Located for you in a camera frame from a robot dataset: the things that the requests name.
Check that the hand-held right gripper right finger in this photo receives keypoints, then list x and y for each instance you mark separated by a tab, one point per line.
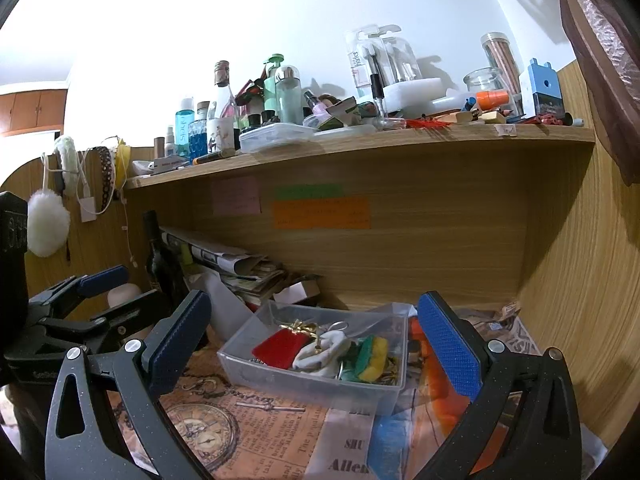
450	345

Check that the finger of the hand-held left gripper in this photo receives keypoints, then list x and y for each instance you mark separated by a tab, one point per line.
100	280
125	317

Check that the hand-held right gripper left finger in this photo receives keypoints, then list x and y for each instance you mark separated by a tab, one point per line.
177	340

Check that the yellow soft sponge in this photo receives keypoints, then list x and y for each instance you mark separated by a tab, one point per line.
378	362

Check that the green fabric scrunchie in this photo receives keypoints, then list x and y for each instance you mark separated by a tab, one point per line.
361	357

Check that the clear plastic storage box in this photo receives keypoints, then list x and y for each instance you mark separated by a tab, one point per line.
300	390

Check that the cream plastic bottle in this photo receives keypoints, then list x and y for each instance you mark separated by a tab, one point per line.
125	295

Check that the translucent plastic sheet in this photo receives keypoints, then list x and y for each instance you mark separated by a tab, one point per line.
225	305

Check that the dark wine bottle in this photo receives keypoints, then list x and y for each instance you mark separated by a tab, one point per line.
160	265

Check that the white fluffy pompom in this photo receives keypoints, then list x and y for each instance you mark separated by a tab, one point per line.
47	225

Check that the white charger plug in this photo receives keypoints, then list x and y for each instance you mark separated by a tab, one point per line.
87	209

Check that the stack of newspapers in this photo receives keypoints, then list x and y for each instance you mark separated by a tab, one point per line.
225	260

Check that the brown braided headband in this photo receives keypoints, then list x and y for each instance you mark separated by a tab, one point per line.
106	175

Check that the white fluffy headband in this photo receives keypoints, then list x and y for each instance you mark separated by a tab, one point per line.
67	160

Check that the yellow round object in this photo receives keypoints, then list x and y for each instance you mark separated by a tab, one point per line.
122	157

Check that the printed paper table cover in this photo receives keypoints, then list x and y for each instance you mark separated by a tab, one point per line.
260	435

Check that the small cardboard box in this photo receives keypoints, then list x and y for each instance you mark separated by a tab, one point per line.
300	290

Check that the small white carton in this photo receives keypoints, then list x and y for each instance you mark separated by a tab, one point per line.
167	164

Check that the cardboard tube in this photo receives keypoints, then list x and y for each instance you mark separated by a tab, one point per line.
159	147

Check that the pink sticky note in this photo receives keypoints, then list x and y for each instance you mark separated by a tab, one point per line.
235	196

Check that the black marker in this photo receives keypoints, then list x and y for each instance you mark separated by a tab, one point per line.
215	156

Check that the blue mouthwash bottle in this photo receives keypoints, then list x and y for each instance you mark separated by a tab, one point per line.
184	130

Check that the clear bottle with blue beads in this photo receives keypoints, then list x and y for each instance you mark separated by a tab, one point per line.
201	140

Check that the orange sticky note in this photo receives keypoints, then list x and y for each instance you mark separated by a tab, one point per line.
322	214

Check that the tall clear illustrated bottle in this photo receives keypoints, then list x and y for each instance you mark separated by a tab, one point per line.
222	135

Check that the green sticky note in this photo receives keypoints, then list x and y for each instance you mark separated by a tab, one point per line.
309	192

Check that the wooden shelf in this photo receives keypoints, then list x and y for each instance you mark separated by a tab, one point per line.
400	147

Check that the small dark ink bottle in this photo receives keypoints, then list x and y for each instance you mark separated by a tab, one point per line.
255	122
268	119

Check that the clear lidded plastic container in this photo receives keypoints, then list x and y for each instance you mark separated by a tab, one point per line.
275	139

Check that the mint green pump bottle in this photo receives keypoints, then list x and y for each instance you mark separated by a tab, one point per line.
272	90

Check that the clear bottle with silver cap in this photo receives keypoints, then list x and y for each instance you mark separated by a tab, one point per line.
289	100

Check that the glass jar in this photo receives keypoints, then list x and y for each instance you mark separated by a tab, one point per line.
482	82

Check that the blue pencil sharpener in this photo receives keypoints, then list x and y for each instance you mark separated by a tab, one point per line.
542	90

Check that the clear tube of pencils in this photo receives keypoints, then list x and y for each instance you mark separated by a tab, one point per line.
500	65

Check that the clear blister pack with tools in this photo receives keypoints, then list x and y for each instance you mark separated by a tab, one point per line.
405	60

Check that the clear blister pack with brush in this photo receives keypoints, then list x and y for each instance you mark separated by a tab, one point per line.
365	60

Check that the mauve striped curtain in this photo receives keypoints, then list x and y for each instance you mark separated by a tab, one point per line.
610	85

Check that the wooden wall cabinet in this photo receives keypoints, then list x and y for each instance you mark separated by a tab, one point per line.
32	110

